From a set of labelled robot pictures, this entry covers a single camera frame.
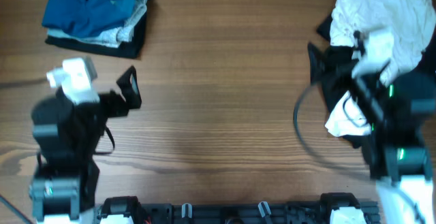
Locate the black t-shirt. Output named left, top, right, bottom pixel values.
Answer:
left=307, top=14, right=436, bottom=149

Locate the folded light denim garment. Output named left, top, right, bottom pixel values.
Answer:
left=47, top=0, right=148, bottom=48

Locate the folded black garment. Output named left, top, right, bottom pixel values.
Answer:
left=45, top=1, right=148, bottom=59

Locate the white t-shirt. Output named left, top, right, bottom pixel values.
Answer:
left=324, top=0, right=436, bottom=138

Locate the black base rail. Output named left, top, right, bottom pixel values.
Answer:
left=93, top=193, right=381, bottom=224

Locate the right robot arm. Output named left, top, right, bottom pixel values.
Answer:
left=350, top=71, right=435, bottom=223

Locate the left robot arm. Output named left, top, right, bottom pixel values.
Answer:
left=29, top=66, right=142, bottom=223

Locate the folded blue shirt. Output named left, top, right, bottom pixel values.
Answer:
left=42, top=0, right=135, bottom=38

